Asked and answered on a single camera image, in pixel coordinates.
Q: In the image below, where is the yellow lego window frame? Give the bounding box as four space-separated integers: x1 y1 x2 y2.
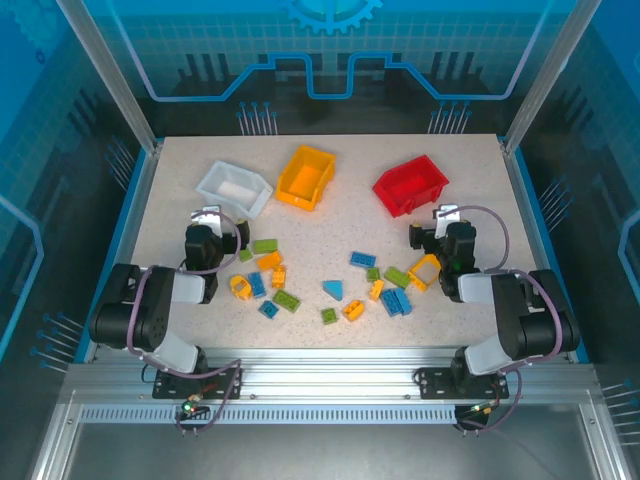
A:
407 253 444 293

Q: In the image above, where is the yellow rounded lego piece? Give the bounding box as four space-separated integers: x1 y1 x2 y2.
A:
229 274 252 301

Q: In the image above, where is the red plastic bin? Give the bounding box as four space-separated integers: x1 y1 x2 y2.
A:
371 154 450 220

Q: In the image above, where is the white plastic bin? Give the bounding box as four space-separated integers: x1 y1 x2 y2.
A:
194 159 275 220

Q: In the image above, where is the yellow plastic bin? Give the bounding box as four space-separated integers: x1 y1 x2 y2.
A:
274 144 337 213

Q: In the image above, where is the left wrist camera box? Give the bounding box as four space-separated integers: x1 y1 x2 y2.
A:
191 204 237 237

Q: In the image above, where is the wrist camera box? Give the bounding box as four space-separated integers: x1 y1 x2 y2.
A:
191 204 237 237
433 203 462 237

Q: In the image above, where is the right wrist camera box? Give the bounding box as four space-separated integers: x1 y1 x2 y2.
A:
433 203 462 237

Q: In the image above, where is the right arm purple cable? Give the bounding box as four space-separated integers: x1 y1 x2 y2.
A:
437 204 561 434

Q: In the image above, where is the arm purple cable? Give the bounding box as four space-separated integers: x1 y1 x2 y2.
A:
127 209 244 436
437 204 561 434

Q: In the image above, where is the aluminium side rail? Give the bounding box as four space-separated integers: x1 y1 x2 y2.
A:
499 142 574 364
74 142 164 364

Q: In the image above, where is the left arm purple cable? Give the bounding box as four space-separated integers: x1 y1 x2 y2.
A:
127 209 244 436

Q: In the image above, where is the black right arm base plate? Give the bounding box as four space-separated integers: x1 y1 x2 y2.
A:
417 366 510 400

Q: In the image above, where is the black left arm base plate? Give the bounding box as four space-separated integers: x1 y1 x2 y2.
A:
152 367 245 400

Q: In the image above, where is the aluminium front rail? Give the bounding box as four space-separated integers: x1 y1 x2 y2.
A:
64 347 601 407

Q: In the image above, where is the slotted grey cable duct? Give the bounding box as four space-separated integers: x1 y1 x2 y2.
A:
79 405 459 426

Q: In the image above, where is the aluminium frame post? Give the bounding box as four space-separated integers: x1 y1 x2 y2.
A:
502 0 604 156
54 0 162 154

